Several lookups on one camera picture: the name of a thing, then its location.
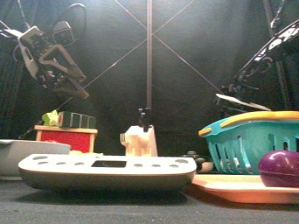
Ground dark green sushi roll row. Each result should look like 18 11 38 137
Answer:
58 110 99 130

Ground red wooden toy stove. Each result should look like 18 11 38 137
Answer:
33 124 99 154

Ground light green toy vegetable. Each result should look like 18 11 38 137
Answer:
42 109 62 127

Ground small dark toy pot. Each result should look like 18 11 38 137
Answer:
182 150 216 173

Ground black toy utensil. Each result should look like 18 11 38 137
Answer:
137 107 154 133

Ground white toy fork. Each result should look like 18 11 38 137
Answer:
119 132 131 148

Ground purple ball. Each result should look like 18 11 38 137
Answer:
257 150 299 188

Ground grey plastic tub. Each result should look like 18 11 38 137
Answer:
0 138 73 179

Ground wooden cutting board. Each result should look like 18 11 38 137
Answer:
191 173 299 205

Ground grey toy kitchen scale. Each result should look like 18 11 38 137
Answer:
18 153 199 192

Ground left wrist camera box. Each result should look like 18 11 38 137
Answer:
51 20 77 47

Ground teal basket with yellow handle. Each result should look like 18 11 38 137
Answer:
198 110 299 176

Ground vertical metal frame pole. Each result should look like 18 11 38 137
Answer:
146 0 154 110

